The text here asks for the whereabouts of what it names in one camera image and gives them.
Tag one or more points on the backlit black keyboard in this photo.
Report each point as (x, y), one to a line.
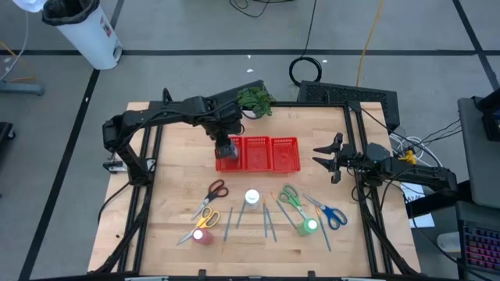
(482, 247)

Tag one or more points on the dark desk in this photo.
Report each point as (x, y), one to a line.
(468, 212)

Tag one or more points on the green potted plant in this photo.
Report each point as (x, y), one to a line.
(256, 100)

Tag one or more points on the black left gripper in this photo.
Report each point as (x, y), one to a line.
(227, 150)

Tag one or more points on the white computer mouse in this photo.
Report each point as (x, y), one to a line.
(449, 242)

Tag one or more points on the white paper sheet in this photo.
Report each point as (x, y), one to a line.
(423, 222)

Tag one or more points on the white trash can black liner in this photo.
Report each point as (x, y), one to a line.
(91, 39)

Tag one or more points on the black angled panel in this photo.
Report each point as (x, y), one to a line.
(250, 87)

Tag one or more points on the white plastic object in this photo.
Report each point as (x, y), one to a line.
(31, 4)

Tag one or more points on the black aluminium table frame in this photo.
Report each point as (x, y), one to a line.
(312, 104)

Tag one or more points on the green paint bottle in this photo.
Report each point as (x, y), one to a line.
(302, 230)

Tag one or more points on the black monitor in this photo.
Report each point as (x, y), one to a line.
(492, 125)

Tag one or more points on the red paint bottle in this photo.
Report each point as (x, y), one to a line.
(206, 238)

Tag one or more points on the yellow plug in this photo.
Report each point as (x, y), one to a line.
(409, 157)

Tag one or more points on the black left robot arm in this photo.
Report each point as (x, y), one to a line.
(176, 109)

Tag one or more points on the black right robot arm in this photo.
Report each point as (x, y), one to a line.
(422, 173)

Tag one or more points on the dark blue paint bottle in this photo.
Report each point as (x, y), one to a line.
(252, 196)

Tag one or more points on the black chair base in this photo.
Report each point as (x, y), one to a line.
(6, 130)

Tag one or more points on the grey floor bar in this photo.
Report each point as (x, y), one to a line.
(23, 89)

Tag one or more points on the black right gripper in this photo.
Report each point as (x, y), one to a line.
(347, 160)

